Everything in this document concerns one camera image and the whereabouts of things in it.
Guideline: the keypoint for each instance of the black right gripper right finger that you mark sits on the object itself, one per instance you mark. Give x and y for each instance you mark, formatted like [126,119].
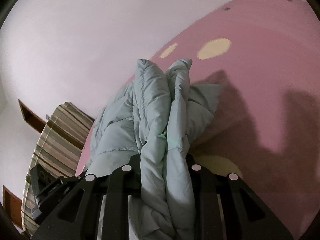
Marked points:
[227,208]

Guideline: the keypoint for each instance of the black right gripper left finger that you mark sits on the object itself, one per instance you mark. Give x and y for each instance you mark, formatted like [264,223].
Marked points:
[81,207]

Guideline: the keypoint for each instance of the light blue puffer jacket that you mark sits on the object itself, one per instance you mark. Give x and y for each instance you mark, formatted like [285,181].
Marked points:
[157,116]

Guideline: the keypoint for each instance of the brown wooden door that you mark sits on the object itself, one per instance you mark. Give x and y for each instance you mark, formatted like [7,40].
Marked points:
[20,131]

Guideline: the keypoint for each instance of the striped fabric headboard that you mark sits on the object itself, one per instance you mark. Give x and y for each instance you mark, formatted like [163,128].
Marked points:
[60,144]

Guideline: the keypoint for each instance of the pink polka dot bed sheet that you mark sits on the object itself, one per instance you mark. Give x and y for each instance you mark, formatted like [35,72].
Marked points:
[264,56]

